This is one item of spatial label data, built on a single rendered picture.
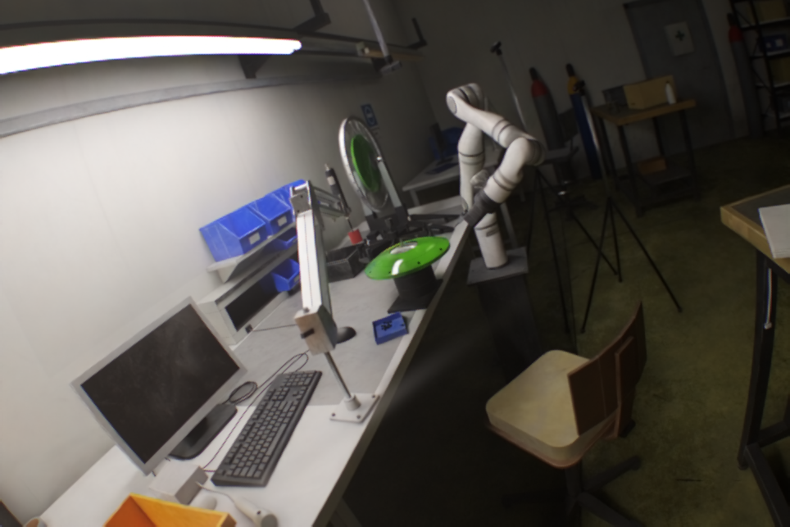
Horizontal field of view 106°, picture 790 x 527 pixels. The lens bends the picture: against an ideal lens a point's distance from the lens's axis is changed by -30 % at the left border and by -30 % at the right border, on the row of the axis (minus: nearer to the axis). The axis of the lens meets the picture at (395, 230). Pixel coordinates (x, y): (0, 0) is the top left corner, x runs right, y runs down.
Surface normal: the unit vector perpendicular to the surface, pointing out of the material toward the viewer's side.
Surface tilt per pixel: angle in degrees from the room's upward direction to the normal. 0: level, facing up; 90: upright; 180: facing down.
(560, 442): 0
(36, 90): 90
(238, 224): 88
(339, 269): 94
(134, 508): 86
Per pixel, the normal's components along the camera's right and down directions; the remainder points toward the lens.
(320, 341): -0.02, 0.25
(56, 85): 0.89, -0.23
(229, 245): -0.30, 0.38
